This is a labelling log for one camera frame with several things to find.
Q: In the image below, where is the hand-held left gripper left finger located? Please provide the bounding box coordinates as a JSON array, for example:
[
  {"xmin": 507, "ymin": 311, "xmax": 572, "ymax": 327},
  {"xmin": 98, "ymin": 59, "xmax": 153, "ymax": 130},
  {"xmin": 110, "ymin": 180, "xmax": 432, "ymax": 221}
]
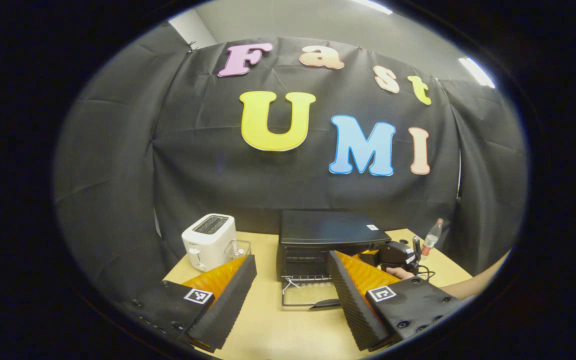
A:
[{"xmin": 128, "ymin": 254, "xmax": 258, "ymax": 353}]

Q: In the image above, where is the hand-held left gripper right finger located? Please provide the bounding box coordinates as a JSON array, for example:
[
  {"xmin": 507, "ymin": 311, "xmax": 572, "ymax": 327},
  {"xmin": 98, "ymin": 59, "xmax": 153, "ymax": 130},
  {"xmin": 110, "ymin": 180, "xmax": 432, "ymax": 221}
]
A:
[{"xmin": 327, "ymin": 250, "xmax": 469, "ymax": 352}]

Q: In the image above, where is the black electric oven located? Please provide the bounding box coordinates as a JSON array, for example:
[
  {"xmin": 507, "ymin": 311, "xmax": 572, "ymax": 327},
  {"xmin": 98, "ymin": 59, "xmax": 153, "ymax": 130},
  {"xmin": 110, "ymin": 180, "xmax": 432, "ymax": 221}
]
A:
[{"xmin": 276, "ymin": 210, "xmax": 393, "ymax": 312}]

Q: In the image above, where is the clear plastic bottle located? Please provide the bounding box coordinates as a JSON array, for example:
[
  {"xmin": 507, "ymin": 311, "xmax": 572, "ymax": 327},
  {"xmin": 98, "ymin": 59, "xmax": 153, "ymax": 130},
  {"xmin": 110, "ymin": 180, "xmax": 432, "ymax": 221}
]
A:
[{"xmin": 420, "ymin": 218, "xmax": 445, "ymax": 258}]

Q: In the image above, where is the clear glass cup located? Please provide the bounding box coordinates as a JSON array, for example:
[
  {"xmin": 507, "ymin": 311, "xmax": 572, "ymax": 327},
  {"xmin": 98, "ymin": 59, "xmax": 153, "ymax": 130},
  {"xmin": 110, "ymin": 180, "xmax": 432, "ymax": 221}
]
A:
[{"xmin": 224, "ymin": 239, "xmax": 252, "ymax": 261}]

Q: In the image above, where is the white toaster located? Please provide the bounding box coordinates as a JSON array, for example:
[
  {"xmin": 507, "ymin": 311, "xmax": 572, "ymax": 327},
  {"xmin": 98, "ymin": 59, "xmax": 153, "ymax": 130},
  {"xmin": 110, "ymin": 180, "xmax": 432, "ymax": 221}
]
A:
[{"xmin": 181, "ymin": 213, "xmax": 237, "ymax": 272}]

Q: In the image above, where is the black backdrop cloth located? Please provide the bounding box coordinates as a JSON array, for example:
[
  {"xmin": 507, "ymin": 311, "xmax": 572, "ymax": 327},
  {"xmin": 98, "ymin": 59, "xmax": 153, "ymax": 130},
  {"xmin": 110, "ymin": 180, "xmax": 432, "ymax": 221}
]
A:
[{"xmin": 53, "ymin": 22, "xmax": 528, "ymax": 301}]

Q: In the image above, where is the small ceiling light panel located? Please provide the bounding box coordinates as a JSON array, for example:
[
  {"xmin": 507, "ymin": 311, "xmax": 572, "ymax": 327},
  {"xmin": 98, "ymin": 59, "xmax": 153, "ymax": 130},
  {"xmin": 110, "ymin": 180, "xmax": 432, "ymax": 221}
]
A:
[{"xmin": 458, "ymin": 56, "xmax": 496, "ymax": 90}]

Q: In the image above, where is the large ceiling light panel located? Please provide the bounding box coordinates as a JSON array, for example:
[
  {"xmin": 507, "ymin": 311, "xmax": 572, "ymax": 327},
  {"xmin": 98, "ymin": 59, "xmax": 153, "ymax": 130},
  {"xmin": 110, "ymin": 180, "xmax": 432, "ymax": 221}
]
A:
[{"xmin": 350, "ymin": 0, "xmax": 394, "ymax": 16}]

